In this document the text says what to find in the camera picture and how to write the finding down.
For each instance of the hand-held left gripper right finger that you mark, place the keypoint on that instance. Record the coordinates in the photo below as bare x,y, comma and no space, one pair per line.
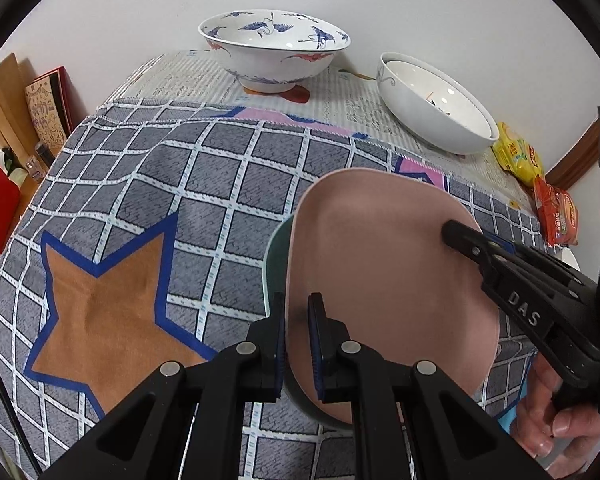
316,352

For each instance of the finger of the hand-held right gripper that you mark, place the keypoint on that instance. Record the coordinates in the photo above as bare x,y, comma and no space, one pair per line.
462,237

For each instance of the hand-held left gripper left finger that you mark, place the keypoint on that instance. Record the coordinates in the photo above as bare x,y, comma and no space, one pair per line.
280,345

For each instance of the green plate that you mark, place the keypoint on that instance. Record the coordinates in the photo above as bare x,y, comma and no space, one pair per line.
275,260

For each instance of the pink plate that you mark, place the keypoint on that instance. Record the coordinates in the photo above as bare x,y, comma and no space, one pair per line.
390,285

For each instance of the person's right hand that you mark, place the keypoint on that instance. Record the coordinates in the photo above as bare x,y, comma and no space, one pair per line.
540,425

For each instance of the small white container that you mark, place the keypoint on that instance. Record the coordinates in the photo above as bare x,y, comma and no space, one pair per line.
570,260

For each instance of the yellow snack packet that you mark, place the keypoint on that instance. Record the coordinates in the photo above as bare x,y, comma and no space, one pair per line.
517,157

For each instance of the red snack packet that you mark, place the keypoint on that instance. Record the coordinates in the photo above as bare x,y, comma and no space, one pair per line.
557,212

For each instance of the white bowl with grey scroll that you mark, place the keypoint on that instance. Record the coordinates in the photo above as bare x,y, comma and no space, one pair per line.
432,137

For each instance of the brown wooden trim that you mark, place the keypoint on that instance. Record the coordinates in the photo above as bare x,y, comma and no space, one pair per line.
575,157

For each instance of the plain white bowl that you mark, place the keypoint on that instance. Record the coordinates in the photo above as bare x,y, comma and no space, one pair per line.
430,92

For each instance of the grey checked cloth with star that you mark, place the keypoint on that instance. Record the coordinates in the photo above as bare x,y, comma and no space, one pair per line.
230,170

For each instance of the blue crane print bowl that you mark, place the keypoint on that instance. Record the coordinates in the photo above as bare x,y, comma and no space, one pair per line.
275,57

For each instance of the newspaper print table cover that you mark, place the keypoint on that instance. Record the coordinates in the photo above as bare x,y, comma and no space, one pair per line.
190,75

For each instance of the red framed book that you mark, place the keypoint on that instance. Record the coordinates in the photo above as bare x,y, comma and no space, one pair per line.
47,110

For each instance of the wooden board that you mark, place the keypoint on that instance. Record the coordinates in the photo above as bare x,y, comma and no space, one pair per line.
5,90

